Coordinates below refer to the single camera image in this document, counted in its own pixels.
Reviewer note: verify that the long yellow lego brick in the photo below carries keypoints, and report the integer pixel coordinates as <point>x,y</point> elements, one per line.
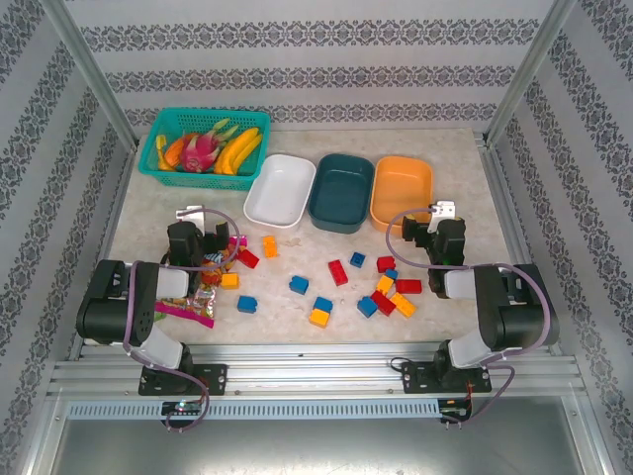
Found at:
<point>403,305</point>

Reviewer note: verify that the orange toy fruit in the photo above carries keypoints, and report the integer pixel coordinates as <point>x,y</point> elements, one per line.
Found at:
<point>174,151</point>

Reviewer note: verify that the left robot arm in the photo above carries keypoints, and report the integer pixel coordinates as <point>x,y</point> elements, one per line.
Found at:
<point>109,307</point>

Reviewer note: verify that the small yellow toy fruit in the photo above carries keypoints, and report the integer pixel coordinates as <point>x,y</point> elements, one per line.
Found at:
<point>160,146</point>

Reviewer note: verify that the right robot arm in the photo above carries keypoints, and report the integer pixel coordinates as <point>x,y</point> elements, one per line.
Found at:
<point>519,316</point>

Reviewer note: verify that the aluminium mounting rail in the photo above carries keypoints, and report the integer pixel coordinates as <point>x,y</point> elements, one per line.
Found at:
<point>306,366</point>

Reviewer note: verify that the colourful candy bag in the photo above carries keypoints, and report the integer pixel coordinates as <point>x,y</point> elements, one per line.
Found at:
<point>203,297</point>

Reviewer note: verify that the dark teal oval container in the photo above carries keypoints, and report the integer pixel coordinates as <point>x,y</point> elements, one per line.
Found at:
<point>341,193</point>

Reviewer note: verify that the small blue lego brick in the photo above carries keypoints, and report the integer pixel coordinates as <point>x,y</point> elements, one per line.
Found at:
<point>391,274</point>

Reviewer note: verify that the aluminium frame post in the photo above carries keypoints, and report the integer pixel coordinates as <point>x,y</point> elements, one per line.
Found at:
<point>531,69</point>
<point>89,69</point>

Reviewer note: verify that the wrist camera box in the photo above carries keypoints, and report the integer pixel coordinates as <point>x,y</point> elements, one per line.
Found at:
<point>190,214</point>
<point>443,209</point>

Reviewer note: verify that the orange oval container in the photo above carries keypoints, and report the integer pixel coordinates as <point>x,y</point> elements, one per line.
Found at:
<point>400,185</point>

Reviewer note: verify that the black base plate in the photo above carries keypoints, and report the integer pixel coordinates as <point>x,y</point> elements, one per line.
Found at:
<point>415,376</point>
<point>217,378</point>

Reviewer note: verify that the white oval container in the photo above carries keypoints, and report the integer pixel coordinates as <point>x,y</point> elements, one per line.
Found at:
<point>279,190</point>

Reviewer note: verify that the pink dragon fruit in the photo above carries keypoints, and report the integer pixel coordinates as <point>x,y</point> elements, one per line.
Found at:
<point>195,152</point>

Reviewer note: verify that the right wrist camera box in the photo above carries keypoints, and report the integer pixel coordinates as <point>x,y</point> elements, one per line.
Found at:
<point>443,209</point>

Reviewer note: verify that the yellow banana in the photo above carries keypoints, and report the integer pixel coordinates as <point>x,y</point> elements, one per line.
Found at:
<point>242,140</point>
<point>245,156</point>

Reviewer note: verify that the grey metal panel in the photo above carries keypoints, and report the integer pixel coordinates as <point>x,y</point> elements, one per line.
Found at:
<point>316,445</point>

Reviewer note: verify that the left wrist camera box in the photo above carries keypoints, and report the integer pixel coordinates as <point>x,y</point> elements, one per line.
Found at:
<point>190,214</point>

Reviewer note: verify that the aluminium table side rail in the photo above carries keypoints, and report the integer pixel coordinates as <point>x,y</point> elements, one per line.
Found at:
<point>504,198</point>
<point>111,222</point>

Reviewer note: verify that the teal plastic basket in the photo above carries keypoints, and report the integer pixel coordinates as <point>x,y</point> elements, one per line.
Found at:
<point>163,173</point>

